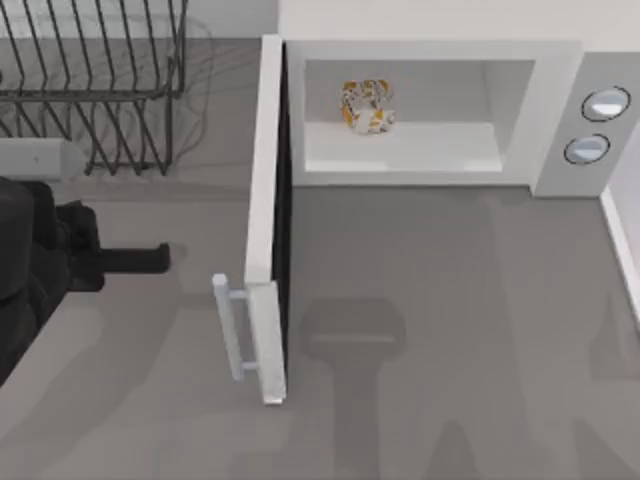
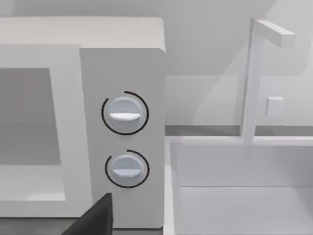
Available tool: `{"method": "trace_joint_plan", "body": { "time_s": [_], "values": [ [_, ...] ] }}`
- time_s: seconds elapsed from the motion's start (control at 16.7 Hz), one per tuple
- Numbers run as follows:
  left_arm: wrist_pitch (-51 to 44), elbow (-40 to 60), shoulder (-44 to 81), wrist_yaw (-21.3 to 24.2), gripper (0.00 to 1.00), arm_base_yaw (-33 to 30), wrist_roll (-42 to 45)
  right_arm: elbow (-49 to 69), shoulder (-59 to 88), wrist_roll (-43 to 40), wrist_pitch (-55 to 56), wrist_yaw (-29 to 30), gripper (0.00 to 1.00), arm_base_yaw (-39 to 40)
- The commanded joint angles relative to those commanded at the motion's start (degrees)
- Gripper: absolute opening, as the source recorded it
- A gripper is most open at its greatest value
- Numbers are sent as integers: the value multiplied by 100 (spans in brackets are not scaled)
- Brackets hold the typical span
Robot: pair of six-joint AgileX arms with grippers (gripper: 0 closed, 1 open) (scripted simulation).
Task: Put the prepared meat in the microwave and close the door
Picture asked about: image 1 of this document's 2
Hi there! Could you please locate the small round microwave knob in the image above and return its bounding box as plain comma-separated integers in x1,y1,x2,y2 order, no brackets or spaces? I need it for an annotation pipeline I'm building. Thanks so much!
563,133,612,166

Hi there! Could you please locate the large round microwave knob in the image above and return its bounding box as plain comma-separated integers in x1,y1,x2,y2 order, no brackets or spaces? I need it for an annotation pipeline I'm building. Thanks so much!
580,85,633,123

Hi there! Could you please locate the pale microwave oven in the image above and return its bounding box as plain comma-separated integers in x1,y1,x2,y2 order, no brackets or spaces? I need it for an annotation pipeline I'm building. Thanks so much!
277,38,633,200

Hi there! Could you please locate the dark wire dish rack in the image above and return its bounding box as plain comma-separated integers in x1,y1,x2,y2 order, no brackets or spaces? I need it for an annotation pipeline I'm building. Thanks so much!
0,0,191,177

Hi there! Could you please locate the white and orange patterned cup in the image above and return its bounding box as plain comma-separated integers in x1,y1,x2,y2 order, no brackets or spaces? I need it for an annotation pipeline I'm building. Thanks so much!
340,78,397,137

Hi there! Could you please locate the pale grey rounded box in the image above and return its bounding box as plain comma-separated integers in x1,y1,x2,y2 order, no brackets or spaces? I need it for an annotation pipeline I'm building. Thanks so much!
0,138,85,180

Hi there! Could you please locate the white microwave door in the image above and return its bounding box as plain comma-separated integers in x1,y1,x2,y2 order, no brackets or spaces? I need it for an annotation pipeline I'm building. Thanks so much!
243,34,295,406

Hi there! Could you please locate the pale grey door handle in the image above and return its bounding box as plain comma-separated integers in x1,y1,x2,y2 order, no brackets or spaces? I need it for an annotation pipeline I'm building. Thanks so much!
211,272,262,384

